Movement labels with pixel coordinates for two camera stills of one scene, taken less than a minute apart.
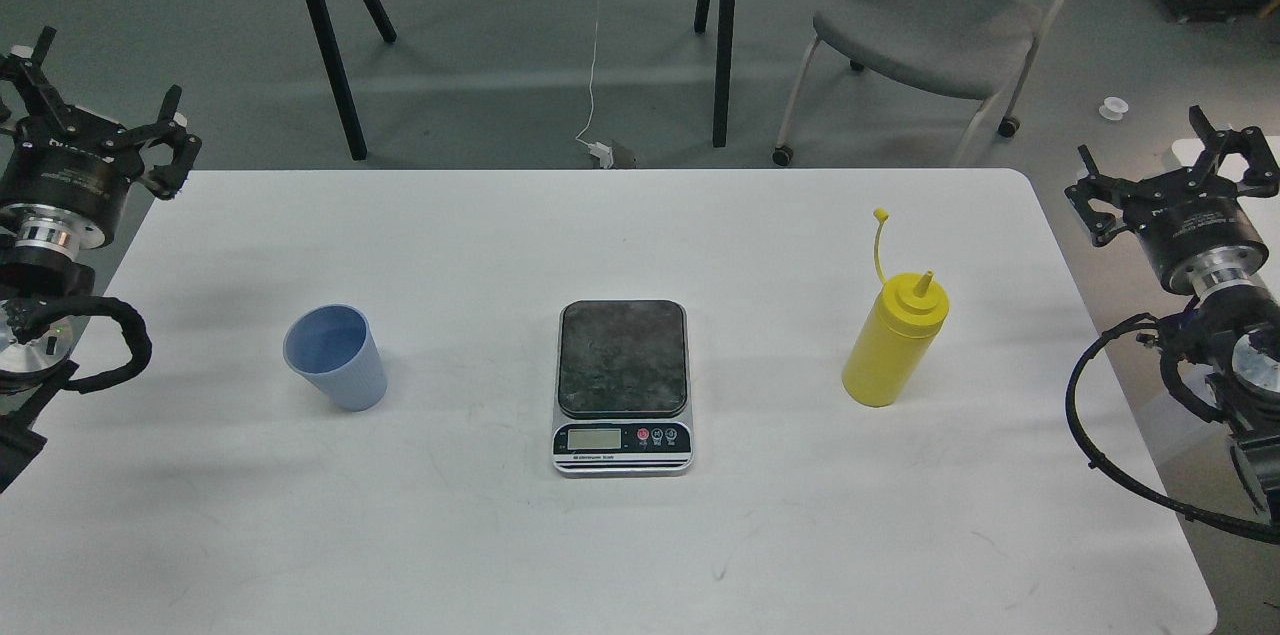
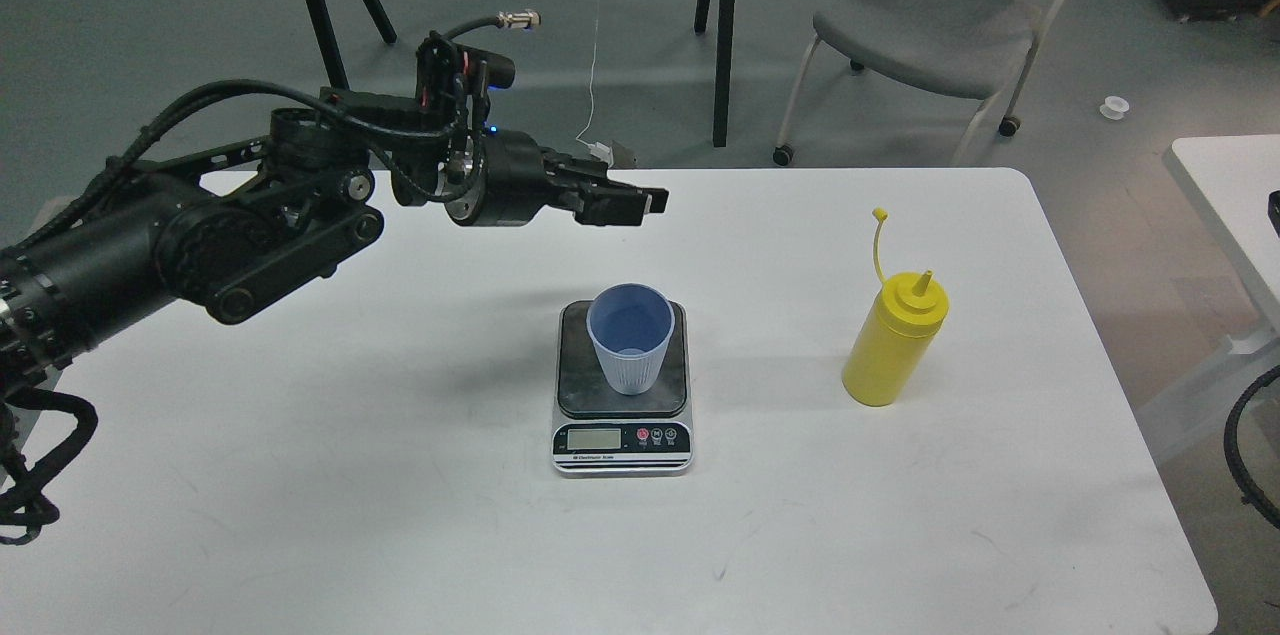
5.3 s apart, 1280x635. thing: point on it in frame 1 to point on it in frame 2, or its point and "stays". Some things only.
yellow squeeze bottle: x=898 y=335 stays
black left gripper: x=64 y=173 to x=502 y=185
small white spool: x=1113 y=107 stays
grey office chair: x=963 y=8 stays
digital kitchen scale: x=623 y=389 stays
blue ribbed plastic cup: x=334 y=346 to x=632 y=323
